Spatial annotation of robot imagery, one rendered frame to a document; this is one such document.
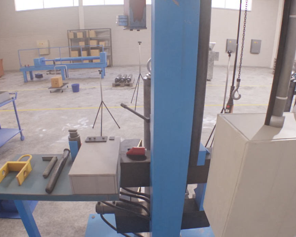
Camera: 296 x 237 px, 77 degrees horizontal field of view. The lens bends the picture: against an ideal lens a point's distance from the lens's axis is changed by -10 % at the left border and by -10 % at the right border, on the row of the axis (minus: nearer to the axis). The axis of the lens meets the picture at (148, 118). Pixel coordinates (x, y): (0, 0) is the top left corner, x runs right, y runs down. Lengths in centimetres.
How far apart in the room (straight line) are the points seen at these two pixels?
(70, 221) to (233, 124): 215
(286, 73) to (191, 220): 136
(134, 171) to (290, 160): 95
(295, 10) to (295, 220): 64
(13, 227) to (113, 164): 180
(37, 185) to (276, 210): 113
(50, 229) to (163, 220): 147
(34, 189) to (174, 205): 78
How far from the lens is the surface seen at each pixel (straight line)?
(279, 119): 64
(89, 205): 260
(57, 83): 795
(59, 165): 132
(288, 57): 61
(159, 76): 86
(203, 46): 105
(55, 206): 270
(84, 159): 116
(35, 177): 134
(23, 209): 163
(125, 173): 134
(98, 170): 105
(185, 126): 95
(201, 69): 106
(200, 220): 176
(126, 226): 170
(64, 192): 117
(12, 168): 146
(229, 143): 60
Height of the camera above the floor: 180
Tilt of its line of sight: 22 degrees down
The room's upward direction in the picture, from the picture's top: straight up
